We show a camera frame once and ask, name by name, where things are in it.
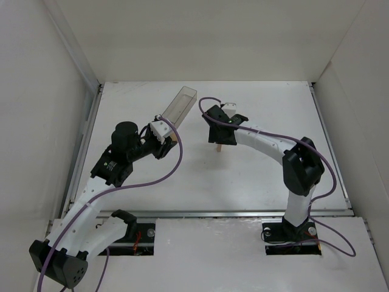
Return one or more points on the aluminium rail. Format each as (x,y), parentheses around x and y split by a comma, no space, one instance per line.
(80,150)
(233,214)

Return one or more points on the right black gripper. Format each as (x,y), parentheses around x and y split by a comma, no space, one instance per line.
(217,134)

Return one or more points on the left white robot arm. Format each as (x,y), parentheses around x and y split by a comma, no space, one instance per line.
(64,255)

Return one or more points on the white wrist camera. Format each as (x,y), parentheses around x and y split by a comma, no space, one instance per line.
(160,129)
(229,109)

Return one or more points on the aluminium left rail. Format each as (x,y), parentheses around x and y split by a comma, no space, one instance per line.
(80,150)

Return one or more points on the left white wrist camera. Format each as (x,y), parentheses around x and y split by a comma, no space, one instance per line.
(160,129)

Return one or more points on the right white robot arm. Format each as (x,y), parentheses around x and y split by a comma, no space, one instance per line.
(302,168)

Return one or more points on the aluminium front rail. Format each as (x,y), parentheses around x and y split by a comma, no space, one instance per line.
(233,214)

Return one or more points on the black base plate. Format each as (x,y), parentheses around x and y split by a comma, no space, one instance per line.
(137,243)
(283,240)

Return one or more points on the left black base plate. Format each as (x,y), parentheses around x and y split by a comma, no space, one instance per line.
(137,243)

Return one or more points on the clear plastic box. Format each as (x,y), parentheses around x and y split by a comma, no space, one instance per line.
(178,109)

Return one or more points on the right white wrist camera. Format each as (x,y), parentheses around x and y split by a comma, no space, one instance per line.
(229,109)

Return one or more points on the small light wood cube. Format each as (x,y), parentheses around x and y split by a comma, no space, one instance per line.
(173,137)

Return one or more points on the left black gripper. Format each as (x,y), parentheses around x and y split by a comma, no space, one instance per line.
(164,149)

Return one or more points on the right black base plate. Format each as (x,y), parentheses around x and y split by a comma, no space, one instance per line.
(283,240)

